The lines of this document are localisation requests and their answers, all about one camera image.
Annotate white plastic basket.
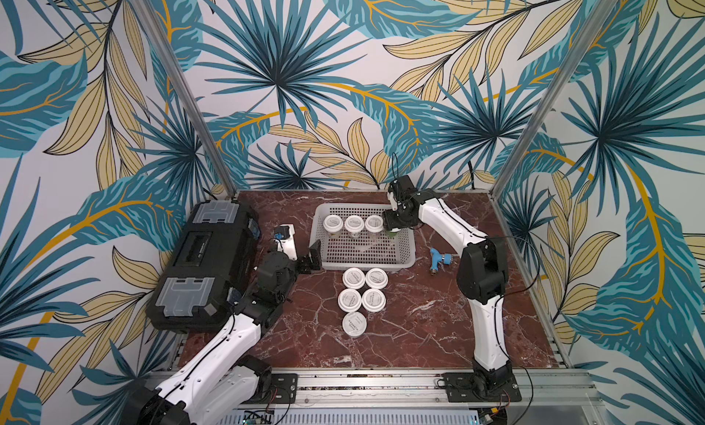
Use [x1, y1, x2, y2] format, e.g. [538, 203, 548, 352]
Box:
[310, 202, 416, 272]

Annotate aluminium rail frame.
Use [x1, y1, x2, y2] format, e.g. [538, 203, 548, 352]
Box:
[129, 368, 610, 425]

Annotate aluminium corner post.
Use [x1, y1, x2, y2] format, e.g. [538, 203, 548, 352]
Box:
[130, 0, 238, 199]
[489, 0, 619, 200]

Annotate left aluminium corner post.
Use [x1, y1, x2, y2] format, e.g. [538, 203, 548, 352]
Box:
[130, 0, 238, 199]

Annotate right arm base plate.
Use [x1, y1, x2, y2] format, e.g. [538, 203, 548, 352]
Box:
[436, 373, 523, 405]

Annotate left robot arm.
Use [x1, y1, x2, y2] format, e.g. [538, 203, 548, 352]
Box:
[119, 241, 322, 424]

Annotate black toolbox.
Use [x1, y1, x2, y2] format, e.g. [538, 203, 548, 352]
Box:
[146, 200, 261, 333]

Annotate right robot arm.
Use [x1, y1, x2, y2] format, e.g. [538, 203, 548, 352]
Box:
[383, 175, 513, 391]

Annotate right aluminium corner post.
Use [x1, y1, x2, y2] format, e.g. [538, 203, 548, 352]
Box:
[489, 0, 619, 200]

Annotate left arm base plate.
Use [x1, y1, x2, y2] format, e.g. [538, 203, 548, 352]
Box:
[242, 373, 299, 406]

